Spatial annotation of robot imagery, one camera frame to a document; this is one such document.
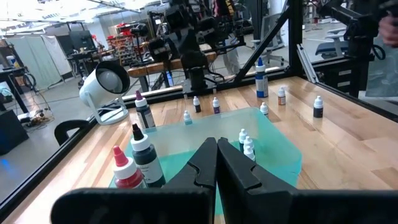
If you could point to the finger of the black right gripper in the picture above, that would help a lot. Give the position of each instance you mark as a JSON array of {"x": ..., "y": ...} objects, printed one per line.
[
  {"x": 194, "y": 81},
  {"x": 202, "y": 81}
]

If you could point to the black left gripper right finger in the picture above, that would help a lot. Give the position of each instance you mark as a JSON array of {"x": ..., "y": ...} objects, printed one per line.
[{"x": 242, "y": 186}]

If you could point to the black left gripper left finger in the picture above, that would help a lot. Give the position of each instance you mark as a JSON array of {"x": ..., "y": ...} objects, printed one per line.
[{"x": 199, "y": 174}]

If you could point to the small purple colouring bottle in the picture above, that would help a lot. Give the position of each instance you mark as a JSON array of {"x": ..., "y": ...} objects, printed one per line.
[{"x": 216, "y": 109}]

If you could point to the small dark green colouring bottle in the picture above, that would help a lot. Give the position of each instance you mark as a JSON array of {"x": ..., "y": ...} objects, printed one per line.
[{"x": 249, "y": 153}]

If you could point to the small teal colouring bottle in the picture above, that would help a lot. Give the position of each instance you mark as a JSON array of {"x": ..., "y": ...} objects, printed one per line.
[{"x": 187, "y": 119}]

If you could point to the large bottle black tip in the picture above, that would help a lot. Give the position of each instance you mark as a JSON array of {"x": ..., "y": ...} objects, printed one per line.
[{"x": 146, "y": 158}]

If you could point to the large bottle blue tip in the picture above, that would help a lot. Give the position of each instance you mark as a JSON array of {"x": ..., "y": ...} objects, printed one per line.
[{"x": 261, "y": 84}]

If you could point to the large bottle purple tip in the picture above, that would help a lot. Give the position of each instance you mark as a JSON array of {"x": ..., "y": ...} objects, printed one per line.
[{"x": 145, "y": 115}]

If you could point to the small white-capped colouring bottle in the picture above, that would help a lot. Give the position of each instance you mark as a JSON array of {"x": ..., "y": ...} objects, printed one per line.
[{"x": 264, "y": 108}]

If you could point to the large bottle red tip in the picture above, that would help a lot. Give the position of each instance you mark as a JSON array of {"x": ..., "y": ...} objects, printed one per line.
[{"x": 127, "y": 174}]

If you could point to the small orange colouring bottle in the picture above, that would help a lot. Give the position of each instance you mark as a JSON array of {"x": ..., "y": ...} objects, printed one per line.
[{"x": 281, "y": 99}]

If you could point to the small black colouring bottle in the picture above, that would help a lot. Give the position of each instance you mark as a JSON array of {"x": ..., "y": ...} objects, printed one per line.
[{"x": 318, "y": 112}]

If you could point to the black background robot arm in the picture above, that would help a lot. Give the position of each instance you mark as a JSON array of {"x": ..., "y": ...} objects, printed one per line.
[{"x": 160, "y": 49}]

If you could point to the teal translucent plastic bin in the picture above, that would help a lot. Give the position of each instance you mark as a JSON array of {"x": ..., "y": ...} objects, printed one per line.
[{"x": 186, "y": 146}]

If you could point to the person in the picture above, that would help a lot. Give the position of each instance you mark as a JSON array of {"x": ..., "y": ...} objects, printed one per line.
[{"x": 232, "y": 62}]

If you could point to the wooden workbench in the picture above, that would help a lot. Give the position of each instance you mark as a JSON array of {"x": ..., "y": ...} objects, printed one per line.
[{"x": 149, "y": 68}]

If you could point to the red parts bin rack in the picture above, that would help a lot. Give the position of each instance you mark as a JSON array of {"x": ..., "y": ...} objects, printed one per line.
[{"x": 124, "y": 40}]

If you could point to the grey office chair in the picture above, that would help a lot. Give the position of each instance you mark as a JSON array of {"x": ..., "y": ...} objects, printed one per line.
[{"x": 270, "y": 31}]

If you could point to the white spotlight lamp black rim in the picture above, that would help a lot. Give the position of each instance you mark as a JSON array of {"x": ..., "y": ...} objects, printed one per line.
[{"x": 90, "y": 90}]

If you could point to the silver aluminium bar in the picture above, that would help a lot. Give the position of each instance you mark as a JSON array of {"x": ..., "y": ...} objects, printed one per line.
[{"x": 306, "y": 63}]

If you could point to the black computer monitor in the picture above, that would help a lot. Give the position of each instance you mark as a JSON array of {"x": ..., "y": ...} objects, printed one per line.
[{"x": 81, "y": 40}]

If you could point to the blue office chair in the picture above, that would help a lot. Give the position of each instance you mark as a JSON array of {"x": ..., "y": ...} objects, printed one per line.
[{"x": 331, "y": 48}]

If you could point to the black drawer cabinet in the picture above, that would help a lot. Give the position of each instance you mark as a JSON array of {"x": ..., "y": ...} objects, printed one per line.
[{"x": 335, "y": 77}]

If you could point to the black chair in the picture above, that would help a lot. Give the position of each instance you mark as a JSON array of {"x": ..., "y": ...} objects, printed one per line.
[{"x": 62, "y": 133}]

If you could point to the white curtain divider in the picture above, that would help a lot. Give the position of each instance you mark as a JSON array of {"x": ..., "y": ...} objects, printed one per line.
[{"x": 40, "y": 59}]

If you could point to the black box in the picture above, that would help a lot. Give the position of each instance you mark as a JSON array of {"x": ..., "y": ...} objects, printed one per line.
[{"x": 12, "y": 133}]

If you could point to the person's hand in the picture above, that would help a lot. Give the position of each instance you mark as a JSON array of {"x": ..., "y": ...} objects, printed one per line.
[{"x": 390, "y": 31}]

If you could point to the black camera on tripod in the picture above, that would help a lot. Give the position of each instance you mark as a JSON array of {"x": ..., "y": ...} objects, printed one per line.
[{"x": 140, "y": 30}]

